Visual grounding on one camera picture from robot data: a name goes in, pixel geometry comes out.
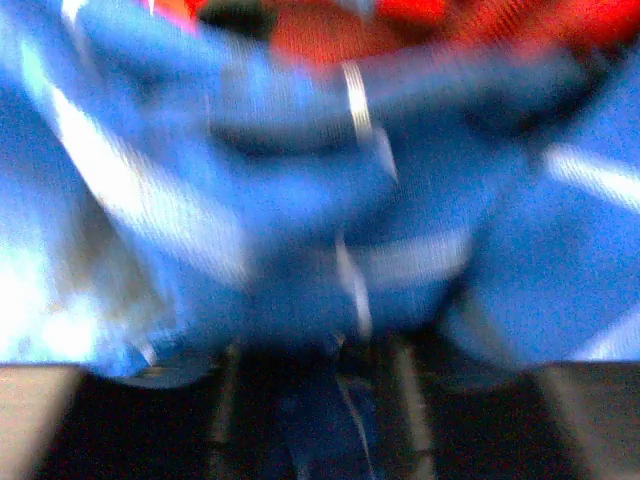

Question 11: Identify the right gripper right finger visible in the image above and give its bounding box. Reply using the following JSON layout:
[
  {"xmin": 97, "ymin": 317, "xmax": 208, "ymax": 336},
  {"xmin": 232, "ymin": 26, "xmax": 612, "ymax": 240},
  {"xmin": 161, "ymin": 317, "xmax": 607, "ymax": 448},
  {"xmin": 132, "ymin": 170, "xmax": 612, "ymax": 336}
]
[{"xmin": 372, "ymin": 339, "xmax": 639, "ymax": 479}]

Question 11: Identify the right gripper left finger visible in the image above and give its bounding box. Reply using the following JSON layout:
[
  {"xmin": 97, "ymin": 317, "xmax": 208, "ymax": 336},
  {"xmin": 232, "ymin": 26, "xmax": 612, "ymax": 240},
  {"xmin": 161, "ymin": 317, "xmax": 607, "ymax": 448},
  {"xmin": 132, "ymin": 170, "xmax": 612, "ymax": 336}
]
[{"xmin": 1, "ymin": 351, "xmax": 294, "ymax": 479}]

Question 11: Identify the blue plaid shirt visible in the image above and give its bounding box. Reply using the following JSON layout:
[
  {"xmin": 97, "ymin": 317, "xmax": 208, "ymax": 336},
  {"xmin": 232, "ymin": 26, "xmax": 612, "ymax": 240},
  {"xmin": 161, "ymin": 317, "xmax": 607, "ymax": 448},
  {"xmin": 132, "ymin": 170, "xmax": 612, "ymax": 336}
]
[{"xmin": 1, "ymin": 1, "xmax": 639, "ymax": 479}]

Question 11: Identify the red black plaid shirt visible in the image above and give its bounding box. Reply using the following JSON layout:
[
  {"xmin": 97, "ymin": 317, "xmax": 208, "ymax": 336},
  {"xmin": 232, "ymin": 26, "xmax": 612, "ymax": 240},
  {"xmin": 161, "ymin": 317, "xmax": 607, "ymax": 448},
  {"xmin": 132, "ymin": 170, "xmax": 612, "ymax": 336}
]
[{"xmin": 143, "ymin": 1, "xmax": 639, "ymax": 68}]

